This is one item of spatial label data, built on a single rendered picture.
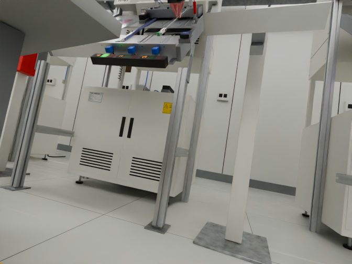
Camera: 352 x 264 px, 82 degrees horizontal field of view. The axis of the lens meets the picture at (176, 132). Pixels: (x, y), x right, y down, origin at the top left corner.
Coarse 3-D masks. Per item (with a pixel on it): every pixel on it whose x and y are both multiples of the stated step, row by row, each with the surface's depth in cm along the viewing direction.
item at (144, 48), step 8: (64, 48) 99; (72, 48) 97; (80, 48) 96; (88, 48) 95; (96, 48) 94; (104, 48) 92; (120, 48) 90; (136, 48) 88; (144, 48) 87; (160, 48) 85; (168, 48) 84; (56, 56) 103; (64, 56) 102; (72, 56) 100; (80, 56) 99; (88, 56) 98; (168, 56) 86; (176, 56) 85
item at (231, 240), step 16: (256, 64) 80; (256, 80) 79; (256, 96) 78; (256, 112) 78; (240, 128) 79; (240, 144) 78; (240, 160) 77; (240, 176) 76; (240, 192) 76; (240, 208) 75; (208, 224) 89; (240, 224) 74; (208, 240) 72; (224, 240) 74; (240, 240) 73; (256, 240) 79; (240, 256) 64; (256, 256) 66
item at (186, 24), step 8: (120, 16) 149; (128, 16) 146; (136, 16) 144; (136, 24) 125; (144, 24) 123; (152, 24) 121; (160, 24) 120; (176, 24) 117; (184, 24) 116; (192, 24) 114; (144, 32) 125; (152, 32) 124; (168, 32) 121; (176, 32) 120
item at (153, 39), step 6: (120, 36) 105; (132, 36) 104; (138, 36) 103; (144, 36) 102; (150, 36) 101; (156, 36) 101; (162, 36) 100; (168, 36) 98; (174, 36) 98; (156, 42) 92; (162, 42) 92; (168, 42) 91; (174, 42) 90
